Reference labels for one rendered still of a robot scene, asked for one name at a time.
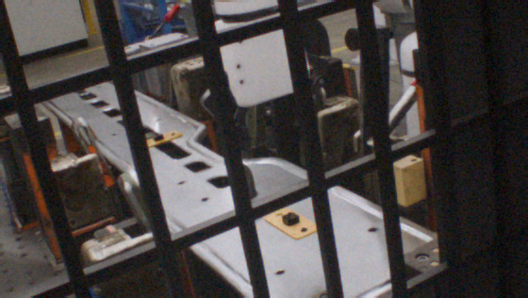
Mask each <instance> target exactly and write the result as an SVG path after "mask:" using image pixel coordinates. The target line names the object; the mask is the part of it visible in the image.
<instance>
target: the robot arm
mask: <svg viewBox="0 0 528 298"><path fill-rule="evenodd" d="M373 4H374V5H375V6H376V7H377V8H379V9H381V10H383V11H385V12H389V13H411V12H414V8H413V1H412V0H382V1H380V2H376V3H373ZM214 5H215V9H216V13H218V14H221V15H222V19H221V20H220V21H218V22H216V23H215V26H216V29H217V31H219V30H223V29H226V28H229V27H232V26H236V25H242V24H245V23H249V22H252V21H255V20H258V19H261V18H264V17H268V16H271V15H274V14H277V13H279V9H278V4H277V0H214ZM415 48H417V49H418V44H417V34H416V32H413V33H411V34H410V35H408V36H407V37H405V38H404V39H403V41H402V45H401V67H402V76H403V85H404V94H405V92H406V91H407V90H408V89H409V87H410V84H411V82H412V81H413V80H414V70H413V60H412V52H411V51H412V49H415ZM221 52H222V57H223V66H224V70H225V75H226V80H227V85H228V89H229V94H230V99H231V103H232V108H233V112H234V117H235V122H236V127H237V131H238V136H239V149H240V154H241V157H243V158H245V159H247V160H249V159H252V157H253V153H252V148H251V144H250V139H249V134H248V129H247V127H245V126H242V123H243V121H244V118H245V116H246V113H247V111H248V108H249V107H253V106H256V105H259V104H262V103H265V102H268V101H271V100H273V99H276V98H279V97H282V96H284V95H287V94H290V93H293V91H292V86H291V80H290V75H289V65H288V59H287V53H286V47H285V42H284V36H283V30H282V29H279V30H276V31H273V32H270V33H266V34H263V35H260V36H257V37H254V38H251V39H248V40H245V41H239V42H236V43H232V44H229V45H226V46H223V47H221ZM305 57H306V63H307V69H308V64H309V65H311V66H312V67H313V72H312V73H313V74H312V76H311V77H310V78H309V81H310V87H311V92H312V99H313V105H314V110H315V116H316V123H317V124H318V116H317V110H316V105H315V102H317V101H318V99H319V95H318V93H319V92H320V90H321V88H322V85H323V83H324V77H325V75H326V71H327V68H328V65H329V61H328V60H327V59H325V58H320V57H317V56H314V55H311V54H308V53H305ZM308 75H309V69H308ZM200 104H201V105H202V106H203V107H204V108H205V109H206V110H207V111H208V112H209V113H210V114H211V115H212V117H213V118H215V113H214V109H213V105H212V100H211V95H210V91H209V90H208V91H207V92H206V93H205V94H204V95H203V97H202V98H201V99H200ZM215 119H216V118H215ZM406 125H407V135H408V138H407V139H405V140H404V141H406V140H408V139H411V138H413V137H416V136H418V135H420V134H421V129H420V120H419V111H418V102H416V103H415V104H414V105H413V107H412V108H411V109H410V110H409V111H408V112H407V113H406Z"/></svg>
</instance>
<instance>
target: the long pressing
mask: <svg viewBox="0 0 528 298"><path fill-rule="evenodd" d="M113 84H114V81H110V82H108V83H104V84H101V85H98V86H94V87H91V88H87V89H86V93H84V94H78V93H70V94H67V95H64V96H61V97H59V98H55V99H52V100H49V101H46V102H43V103H41V104H42V105H43V106H44V107H45V108H46V109H48V110H49V111H51V112H52V113H53V114H54V115H56V116H57V117H58V118H59V119H60V120H61V121H62V122H63V123H64V124H66V125H67V126H68V127H69V128H70V126H71V122H72V120H73V119H75V118H77V117H79V116H81V117H82V119H83V120H84V122H85V123H86V124H88V125H89V126H90V127H91V129H92V130H93V132H94V133H95V135H96V137H97V140H95V142H96V143H97V145H98V147H99V149H100V151H101V153H102V155H103V157H104V158H105V160H107V161H108V162H110V163H111V164H113V165H114V166H115V167H116V168H118V169H119V170H120V171H121V172H122V173H125V172H127V171H128V170H130V169H133V170H134V171H135V172H136V173H137V171H136V168H135V165H134V161H133V158H132V154H131V150H130V146H129V143H128V139H127V136H126V132H125V128H124V126H122V125H121V124H119V122H120V121H122V120H123V118H122V115H120V116H117V117H113V118H109V117H108V116H107V115H106V114H105V112H107V111H109V110H112V109H117V110H118V111H120V107H119V103H118V100H117V96H116V92H115V89H114V85H113ZM87 93H91V94H92V95H94V96H96V97H95V98H91V99H89V100H84V99H83V98H81V96H83V95H85V94H87ZM135 93H136V96H137V100H138V104H139V108H140V115H141V118H142V126H143V127H145V128H147V129H148V130H150V131H152V132H153V133H155V134H156V132H157V133H161V134H163V135H164V134H167V133H170V132H173V131H178V132H179V133H181V134H183V137H181V138H179V139H176V140H173V141H168V142H165V143H162V144H160V145H157V146H154V147H152V148H149V153H150V157H151V160H152V164H153V168H154V172H155V175H156V179H157V185H158V189H159V193H160V197H161V201H162V205H163V208H164V212H165V216H166V220H167V224H168V227H169V231H170V234H173V233H175V232H178V231H180V230H183V229H185V228H188V227H190V226H193V225H195V224H198V223H201V222H203V221H206V220H208V219H211V218H213V217H216V216H218V215H221V214H223V213H225V212H227V211H232V210H235V207H234V203H233V198H232V193H231V189H230V187H228V188H225V189H217V188H216V187H214V186H213V185H211V184H210V183H209V182H210V181H212V180H214V179H217V178H219V177H227V178H228V175H227V171H226V167H225V162H224V158H223V157H221V156H219V155H217V154H215V153H214V152H212V151H210V150H208V149H207V148H205V147H204V146H202V145H200V144H201V143H202V142H203V141H204V139H205V138H206V137H207V136H208V132H207V128H206V126H205V125H204V124H201V123H199V122H197V121H195V120H193V119H192V118H190V117H188V116H186V115H184V114H182V113H180V112H178V111H176V110H174V109H172V108H169V107H167V106H165V105H163V104H161V103H159V102H158V101H156V100H154V99H152V98H150V97H148V96H147V95H145V94H143V93H141V92H139V91H136V90H135ZM99 101H104V102H106V103H107V104H109V106H107V107H103V108H96V107H94V106H93V105H91V104H92V103H96V102H99ZM120 112H121V111H120ZM158 120H159V121H158ZM70 129H71V128H70ZM113 135H115V136H113ZM167 143H171V144H173V145H174V146H176V147H178V148H179V149H181V150H183V151H184V152H186V153H188V154H189V155H190V157H185V158H183V159H179V160H173V159H172V158H170V157H168V156H167V155H165V154H164V153H162V152H161V151H159V150H158V149H157V147H159V146H161V145H164V144H167ZM197 162H203V163H205V165H207V166H209V167H210V168H212V169H211V170H209V171H206V172H203V173H200V174H195V173H193V172H192V171H190V170H189V169H187V168H186V167H187V166H189V165H191V164H194V163H197ZM242 164H245V165H246V166H247V167H248V168H249V169H250V171H251V173H252V175H253V179H254V183H255V188H256V197H255V198H253V199H251V200H250V201H251V203H252V202H254V201H256V200H259V199H261V198H264V197H266V196H269V195H271V194H274V193H276V192H279V191H281V190H284V189H287V188H289V187H292V186H294V185H297V184H299V183H302V182H304V181H306V180H307V175H306V170H304V169H302V168H300V167H298V166H296V165H294V164H292V163H290V162H288V161H286V160H284V159H282V158H277V157H267V158H252V159H249V160H247V159H243V160H242ZM180 183H185V184H183V185H179V184H180ZM327 193H328V198H329V204H330V209H331V216H332V222H333V227H334V233H335V239H336V246H337V251H338V262H339V268H340V273H341V279H342V285H343V289H342V291H343V297H344V298H374V297H376V296H378V295H380V294H382V293H384V292H386V291H388V290H391V285H390V281H391V278H390V270H389V264H388V251H387V244H386V236H385V229H384V222H383V215H382V208H381V207H380V206H379V205H377V204H375V203H374V202H372V201H370V200H368V199H366V198H364V197H362V196H360V195H358V194H356V193H354V192H351V191H349V190H346V189H343V188H341V187H339V186H337V187H334V188H333V189H330V190H328V191H327ZM203 199H208V200H203ZM285 208H289V209H290V210H292V211H294V212H295V213H299V214H301V215H302V216H304V217H306V218H307V219H309V220H310V221H311V222H313V223H315V219H314V213H313V207H312V203H311V197H310V198H307V199H305V200H303V201H301V202H299V203H296V204H294V205H291V206H289V207H285ZM264 217H265V216H264ZM264 217H259V218H257V219H255V224H256V233H257V237H258V242H259V247H260V252H261V255H262V260H263V265H264V270H265V274H266V279H267V284H268V288H269V293H270V297H271V298H309V297H311V296H313V295H315V294H318V293H320V292H322V291H324V290H326V284H325V279H324V274H323V268H322V258H321V252H320V246H319V241H318V235H317V232H315V233H313V234H311V235H308V236H306V237H304V238H302V239H299V240H294V239H293V238H291V237H290V236H288V235H286V234H285V233H283V232H282V231H280V230H279V229H277V228H276V227H274V226H273V225H271V224H270V223H268V222H266V221H264ZM400 223H401V230H402V238H403V245H404V254H405V253H407V252H411V251H413V250H414V249H415V248H417V247H419V246H421V245H424V244H425V243H427V242H429V241H431V240H434V239H436V238H437V233H436V232H434V231H432V230H430V229H426V228H424V227H422V226H419V225H417V224H415V223H413V222H411V221H409V220H408V219H406V218H404V217H402V216H400ZM371 229H376V231H374V232H370V231H369V230H371ZM186 249H188V250H189V251H190V252H191V253H192V254H193V255H194V256H195V257H197V258H198V259H199V260H200V261H201V262H202V263H203V264H204V265H206V266H207V267H208V268H209V269H210V270H211V271H212V272H213V273H215V274H216V275H217V276H218V277H219V278H220V279H221V280H222V281H223V282H224V283H226V284H227V285H228V286H229V287H230V288H232V289H233V290H234V291H235V292H236V293H237V294H238V295H240V296H241V297H242V298H254V294H253V290H252V286H251V281H250V277H249V273H248V268H247V263H246V259H245V254H244V250H243V246H242V241H241V236H240V232H239V227H236V228H233V229H231V230H229V231H226V232H224V233H221V234H220V235H217V236H215V237H213V238H210V239H208V240H204V241H202V242H199V243H197V244H194V245H192V246H190V247H188V248H186ZM279 271H283V272H284V273H282V274H275V273H277V272H279Z"/></svg>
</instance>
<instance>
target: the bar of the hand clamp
mask: <svg viewBox="0 0 528 298"><path fill-rule="evenodd" d="M375 25H376V33H377V40H378V48H379V56H380V62H381V70H382V77H383V86H384V94H385V101H386V109H387V116H388V121H389V41H390V40H391V39H393V38H394V34H393V32H392V31H390V27H389V26H388V25H377V24H375ZM345 43H346V45H347V47H348V48H349V49H350V50H351V51H357V50H359V49H360V156H361V157H367V156H369V155H372V154H374V145H373V151H372V150H371V149H370V148H369V147H368V146H367V144H366V143H367V141H368V140H369V139H370V137H371V136H372V130H371V116H370V109H369V102H368V95H367V88H366V80H365V73H364V66H363V58H362V52H361V46H360V44H359V38H358V31H357V28H350V29H349V30H348V31H347V33H346V35H345Z"/></svg>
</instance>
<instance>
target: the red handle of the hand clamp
mask: <svg viewBox="0 0 528 298"><path fill-rule="evenodd" d="M416 85H417V84H415V78H414V80H413V81H412V82H411V84H410V87H409V89H408V90H407V91H406V92H405V94H404V95H403V97H402V98H401V99H400V100H399V102H398V103H397V104H396V105H395V107H394V108H393V109H392V110H391V112H390V113H389V121H388V131H389V135H390V134H391V133H392V131H393V130H394V129H395V128H396V126H397V125H398V124H399V123H400V121H401V120H402V119H403V117H404V116H405V115H406V113H407V112H408V111H409V110H410V109H411V108H412V107H413V105H414V104H415V103H416V102H417V94H416ZM366 144H367V146H368V147H369V148H370V149H371V150H372V151H373V137H372V136H371V137H370V139H369V140H368V141H367V143H366Z"/></svg>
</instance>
